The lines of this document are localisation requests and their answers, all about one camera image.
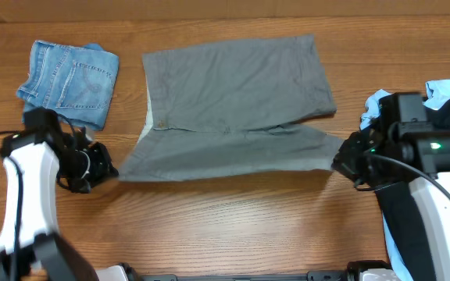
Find grey cotton shorts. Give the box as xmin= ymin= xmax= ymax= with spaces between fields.
xmin=120 ymin=34 xmax=341 ymax=182

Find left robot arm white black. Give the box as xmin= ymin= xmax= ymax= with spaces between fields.
xmin=0 ymin=108 xmax=129 ymax=281

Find light blue t-shirt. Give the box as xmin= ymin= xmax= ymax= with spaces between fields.
xmin=359 ymin=80 xmax=450 ymax=130

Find black t-shirt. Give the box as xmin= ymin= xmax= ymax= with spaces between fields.
xmin=377 ymin=101 xmax=450 ymax=281

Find folded blue denim shorts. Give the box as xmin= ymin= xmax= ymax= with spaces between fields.
xmin=16 ymin=41 xmax=120 ymax=130

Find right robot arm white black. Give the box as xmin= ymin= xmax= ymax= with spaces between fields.
xmin=332 ymin=92 xmax=450 ymax=280

